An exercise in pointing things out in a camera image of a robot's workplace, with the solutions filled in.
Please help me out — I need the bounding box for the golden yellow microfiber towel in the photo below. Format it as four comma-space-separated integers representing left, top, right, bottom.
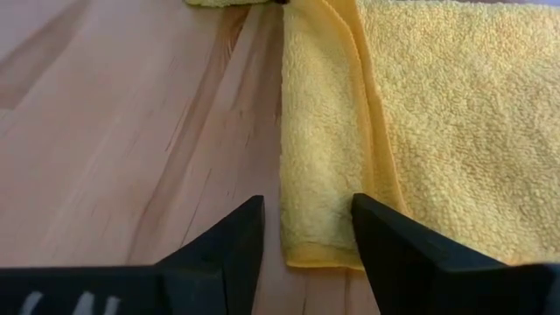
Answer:
278, 0, 560, 270

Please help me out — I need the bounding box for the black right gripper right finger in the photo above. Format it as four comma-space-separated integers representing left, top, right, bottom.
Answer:
351, 193, 543, 315

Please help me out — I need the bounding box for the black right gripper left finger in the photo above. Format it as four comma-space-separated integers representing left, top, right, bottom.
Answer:
155, 195, 265, 315

